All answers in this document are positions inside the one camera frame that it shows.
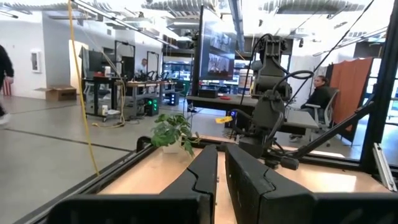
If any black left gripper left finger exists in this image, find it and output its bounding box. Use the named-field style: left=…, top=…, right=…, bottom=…
left=160, top=144, right=218, bottom=224

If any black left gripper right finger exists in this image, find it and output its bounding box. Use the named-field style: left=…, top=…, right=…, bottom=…
left=225, top=143, right=317, bottom=224

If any white plant pot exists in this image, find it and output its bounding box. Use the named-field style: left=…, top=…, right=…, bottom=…
left=161, top=138, right=183, bottom=154

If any grey desk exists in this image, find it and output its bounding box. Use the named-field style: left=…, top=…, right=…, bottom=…
left=185, top=95, right=320, bottom=136

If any green potted plant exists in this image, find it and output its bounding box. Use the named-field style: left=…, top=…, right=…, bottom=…
left=150, top=113, right=200, bottom=157

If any white plastic jar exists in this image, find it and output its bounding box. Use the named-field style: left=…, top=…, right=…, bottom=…
left=238, top=68, right=254, bottom=96

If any small black box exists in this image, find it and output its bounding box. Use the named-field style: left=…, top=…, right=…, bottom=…
left=198, top=88, right=219, bottom=99

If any black computer tower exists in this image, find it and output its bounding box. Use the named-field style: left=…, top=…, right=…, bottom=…
left=144, top=97, right=160, bottom=117

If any person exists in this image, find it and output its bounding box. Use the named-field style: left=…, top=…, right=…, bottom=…
left=137, top=58, right=149, bottom=75
left=288, top=75, right=332, bottom=143
left=0, top=45, right=15, bottom=126

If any grey office chair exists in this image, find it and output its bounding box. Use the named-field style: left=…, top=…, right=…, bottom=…
left=305, top=88, right=340, bottom=147

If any wooden workbench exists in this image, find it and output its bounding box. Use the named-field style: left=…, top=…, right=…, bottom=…
left=123, top=80, right=177, bottom=116

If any large black display screen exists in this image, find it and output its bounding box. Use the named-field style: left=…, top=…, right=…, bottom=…
left=191, top=5, right=238, bottom=96

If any orange partition screen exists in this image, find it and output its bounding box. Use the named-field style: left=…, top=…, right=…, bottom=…
left=325, top=57, right=374, bottom=144

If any black equipment desk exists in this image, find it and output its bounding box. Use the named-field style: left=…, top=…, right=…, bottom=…
left=79, top=45, right=126, bottom=122

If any brown cardboard box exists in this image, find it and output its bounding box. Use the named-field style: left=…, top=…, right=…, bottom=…
left=34, top=85, right=78, bottom=102

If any silver aluminium rail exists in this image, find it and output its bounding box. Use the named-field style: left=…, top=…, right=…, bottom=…
left=372, top=142, right=398, bottom=193

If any yellow hanging cable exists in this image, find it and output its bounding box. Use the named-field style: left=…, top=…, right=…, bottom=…
left=67, top=0, right=101, bottom=177

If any white wall frame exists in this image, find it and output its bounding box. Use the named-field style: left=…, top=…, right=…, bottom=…
left=30, top=50, right=42, bottom=74

